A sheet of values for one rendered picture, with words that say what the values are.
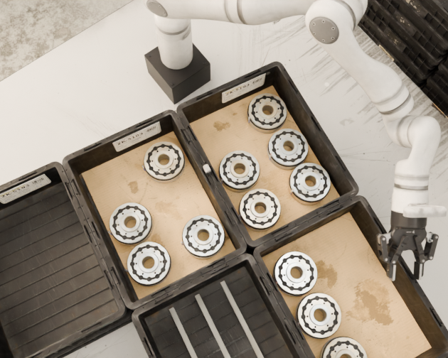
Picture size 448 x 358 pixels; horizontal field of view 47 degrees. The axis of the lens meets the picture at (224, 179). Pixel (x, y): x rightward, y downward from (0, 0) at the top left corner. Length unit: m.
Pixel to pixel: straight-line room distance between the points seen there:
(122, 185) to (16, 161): 0.37
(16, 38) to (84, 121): 1.15
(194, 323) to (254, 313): 0.14
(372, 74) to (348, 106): 0.55
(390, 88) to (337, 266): 0.47
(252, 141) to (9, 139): 0.70
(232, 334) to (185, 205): 0.33
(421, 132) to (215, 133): 0.53
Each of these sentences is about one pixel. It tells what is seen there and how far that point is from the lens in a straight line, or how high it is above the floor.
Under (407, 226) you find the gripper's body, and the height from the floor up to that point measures 1.03.
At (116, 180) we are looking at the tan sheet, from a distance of 1.33.
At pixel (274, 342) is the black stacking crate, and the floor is 0.83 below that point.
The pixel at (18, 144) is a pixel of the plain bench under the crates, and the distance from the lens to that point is 1.58.
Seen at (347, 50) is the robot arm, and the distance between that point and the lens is 1.01.
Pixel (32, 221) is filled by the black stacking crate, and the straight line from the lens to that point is 1.36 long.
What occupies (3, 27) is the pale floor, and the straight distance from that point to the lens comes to 2.70.
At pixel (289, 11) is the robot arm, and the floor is 1.21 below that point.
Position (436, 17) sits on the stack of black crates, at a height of 0.54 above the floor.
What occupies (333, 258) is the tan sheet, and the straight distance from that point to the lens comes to 1.30.
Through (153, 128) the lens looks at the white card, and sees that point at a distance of 1.30.
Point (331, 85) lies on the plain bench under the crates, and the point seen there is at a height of 0.70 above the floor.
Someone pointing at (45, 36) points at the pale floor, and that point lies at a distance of 2.61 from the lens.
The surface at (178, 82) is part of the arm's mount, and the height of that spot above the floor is 0.80.
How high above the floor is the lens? 2.08
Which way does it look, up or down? 72 degrees down
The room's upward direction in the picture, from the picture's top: 4 degrees clockwise
